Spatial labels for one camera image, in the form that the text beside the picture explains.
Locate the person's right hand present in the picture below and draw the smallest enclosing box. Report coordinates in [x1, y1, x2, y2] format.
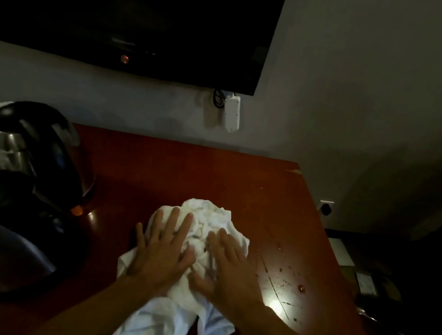
[184, 225, 272, 324]

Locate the person's left hand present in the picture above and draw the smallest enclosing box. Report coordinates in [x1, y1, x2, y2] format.
[125, 202, 201, 301]

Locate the white cloth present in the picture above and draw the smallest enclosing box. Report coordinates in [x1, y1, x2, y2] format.
[108, 190, 254, 335]

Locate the black and steel kettle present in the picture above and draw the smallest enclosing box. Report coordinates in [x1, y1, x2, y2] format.
[0, 98, 104, 218]

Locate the person's left forearm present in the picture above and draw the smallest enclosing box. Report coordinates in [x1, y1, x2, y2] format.
[30, 266, 162, 335]

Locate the dark red wooden table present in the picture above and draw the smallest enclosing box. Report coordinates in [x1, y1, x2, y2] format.
[0, 115, 404, 335]

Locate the white paper sheet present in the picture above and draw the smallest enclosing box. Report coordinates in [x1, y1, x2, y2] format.
[325, 238, 358, 268]

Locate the small white card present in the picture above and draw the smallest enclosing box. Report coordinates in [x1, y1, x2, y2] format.
[353, 272, 380, 297]

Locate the shiny metal object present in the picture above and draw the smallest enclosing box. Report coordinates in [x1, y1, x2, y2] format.
[354, 305, 380, 323]

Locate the black chair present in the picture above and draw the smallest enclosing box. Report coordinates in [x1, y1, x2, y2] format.
[384, 203, 442, 335]

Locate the white wall socket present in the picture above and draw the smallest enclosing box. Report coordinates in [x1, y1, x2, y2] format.
[317, 199, 335, 217]

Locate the black looped cable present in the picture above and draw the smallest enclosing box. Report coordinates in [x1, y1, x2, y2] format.
[211, 89, 227, 110]

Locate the black wall television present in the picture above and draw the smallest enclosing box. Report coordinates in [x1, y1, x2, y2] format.
[0, 0, 288, 99]

